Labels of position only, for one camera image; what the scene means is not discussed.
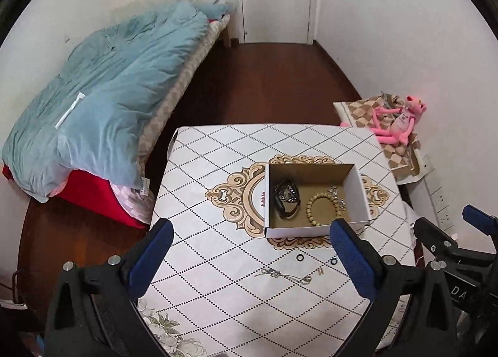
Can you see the silver sparkly jewelry piece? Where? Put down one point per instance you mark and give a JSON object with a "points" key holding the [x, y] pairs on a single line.
{"points": [[337, 198]]}

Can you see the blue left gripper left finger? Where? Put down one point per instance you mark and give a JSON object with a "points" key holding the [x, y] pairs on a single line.
{"points": [[145, 258]]}

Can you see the brown checkered folded blanket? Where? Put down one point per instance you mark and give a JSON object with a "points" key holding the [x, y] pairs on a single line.
{"points": [[404, 161]]}

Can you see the light blue duvet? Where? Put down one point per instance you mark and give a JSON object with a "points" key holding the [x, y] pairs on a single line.
{"points": [[91, 115]]}

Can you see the red blanket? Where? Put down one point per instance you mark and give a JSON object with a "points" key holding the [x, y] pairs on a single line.
{"points": [[95, 194]]}

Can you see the white wall power strip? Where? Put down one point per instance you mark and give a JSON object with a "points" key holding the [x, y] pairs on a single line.
{"points": [[438, 200]]}

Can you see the bed with patterned mattress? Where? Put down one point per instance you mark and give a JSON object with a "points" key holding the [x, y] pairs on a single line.
{"points": [[139, 202]]}

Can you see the white diamond pattern tablecloth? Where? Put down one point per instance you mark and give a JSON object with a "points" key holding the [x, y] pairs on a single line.
{"points": [[224, 289]]}

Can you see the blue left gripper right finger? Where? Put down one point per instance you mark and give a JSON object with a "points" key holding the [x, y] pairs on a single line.
{"points": [[353, 254]]}

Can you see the pink panther plush toy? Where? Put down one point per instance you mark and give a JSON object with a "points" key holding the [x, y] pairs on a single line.
{"points": [[390, 118]]}

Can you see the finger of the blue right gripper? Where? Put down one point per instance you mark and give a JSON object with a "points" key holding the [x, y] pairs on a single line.
{"points": [[485, 223]]}

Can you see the white cardboard box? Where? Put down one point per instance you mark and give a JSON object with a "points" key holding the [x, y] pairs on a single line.
{"points": [[317, 211]]}

